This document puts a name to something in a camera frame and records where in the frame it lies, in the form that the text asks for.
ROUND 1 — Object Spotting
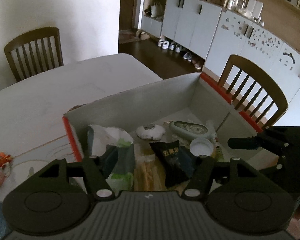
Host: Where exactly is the white wall cabinet unit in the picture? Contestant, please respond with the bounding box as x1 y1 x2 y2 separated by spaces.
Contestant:
140 0 300 106

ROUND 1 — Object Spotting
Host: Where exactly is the orange toy ornament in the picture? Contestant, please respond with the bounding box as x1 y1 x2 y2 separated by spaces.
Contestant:
0 152 13 169

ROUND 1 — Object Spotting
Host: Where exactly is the black snack packet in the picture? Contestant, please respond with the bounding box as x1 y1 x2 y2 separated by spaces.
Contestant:
149 140 194 189

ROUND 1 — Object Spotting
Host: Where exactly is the wooden chair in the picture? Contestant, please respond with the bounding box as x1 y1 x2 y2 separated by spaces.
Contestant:
4 27 64 82
217 55 288 132

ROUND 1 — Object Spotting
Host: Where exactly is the red cardboard box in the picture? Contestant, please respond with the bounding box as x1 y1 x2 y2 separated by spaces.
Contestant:
62 72 281 193

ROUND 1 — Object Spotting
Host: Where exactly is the small round tin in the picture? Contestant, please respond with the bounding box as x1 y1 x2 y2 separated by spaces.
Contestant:
190 138 215 157

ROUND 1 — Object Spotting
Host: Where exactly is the white plush toy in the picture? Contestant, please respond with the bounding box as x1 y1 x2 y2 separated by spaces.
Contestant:
136 124 166 141

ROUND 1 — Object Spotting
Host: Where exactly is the door mat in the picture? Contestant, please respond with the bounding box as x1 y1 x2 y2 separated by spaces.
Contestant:
119 29 140 44

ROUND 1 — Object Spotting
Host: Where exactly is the dark entrance door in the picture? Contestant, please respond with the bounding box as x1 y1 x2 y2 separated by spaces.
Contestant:
119 0 138 31

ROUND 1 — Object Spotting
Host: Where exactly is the far wooden chair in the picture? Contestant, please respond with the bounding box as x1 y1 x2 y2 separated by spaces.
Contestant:
4 27 64 82

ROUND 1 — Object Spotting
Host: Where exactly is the right wooden chair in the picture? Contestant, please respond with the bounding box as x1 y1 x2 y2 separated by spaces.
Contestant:
217 55 288 132

